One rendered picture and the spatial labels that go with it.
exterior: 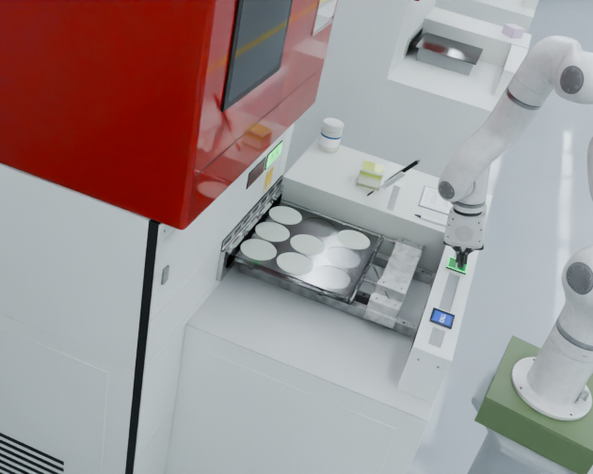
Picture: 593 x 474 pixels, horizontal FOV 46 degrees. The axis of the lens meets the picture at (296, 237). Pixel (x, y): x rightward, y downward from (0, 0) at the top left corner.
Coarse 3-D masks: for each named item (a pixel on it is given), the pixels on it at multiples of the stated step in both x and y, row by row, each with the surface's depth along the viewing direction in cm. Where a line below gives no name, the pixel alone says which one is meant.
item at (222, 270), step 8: (280, 184) 214; (280, 192) 214; (272, 200) 207; (264, 208) 202; (256, 216) 196; (248, 224) 192; (240, 232) 188; (232, 240) 184; (240, 240) 189; (224, 248) 180; (232, 248) 184; (224, 256) 179; (224, 264) 182; (232, 264) 190; (224, 272) 184
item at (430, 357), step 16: (448, 256) 195; (448, 272) 188; (432, 288) 181; (448, 288) 183; (464, 288) 184; (432, 304) 175; (448, 304) 177; (464, 304) 177; (416, 336) 163; (432, 336) 165; (448, 336) 165; (416, 352) 160; (432, 352) 159; (448, 352) 160; (416, 368) 162; (432, 368) 161; (448, 368) 159; (400, 384) 166; (416, 384) 164; (432, 384) 163; (432, 400) 165
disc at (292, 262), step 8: (280, 256) 190; (288, 256) 191; (296, 256) 192; (304, 256) 192; (280, 264) 187; (288, 264) 187; (296, 264) 188; (304, 264) 189; (312, 264) 190; (288, 272) 185; (296, 272) 185; (304, 272) 186
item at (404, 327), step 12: (252, 276) 193; (264, 276) 191; (288, 288) 191; (300, 288) 189; (324, 300) 188; (336, 300) 187; (348, 312) 188; (360, 312) 186; (396, 324) 184; (408, 324) 184; (408, 336) 185
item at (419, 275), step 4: (376, 256) 208; (380, 256) 209; (384, 256) 209; (376, 260) 209; (380, 260) 208; (384, 260) 208; (388, 260) 208; (376, 264) 210; (380, 264) 209; (384, 264) 209; (416, 268) 207; (416, 272) 206; (420, 272) 206; (424, 272) 206; (428, 272) 207; (412, 276) 207; (416, 276) 207; (420, 276) 206; (424, 276) 206; (428, 276) 206; (420, 280) 207; (424, 280) 207; (428, 280) 206
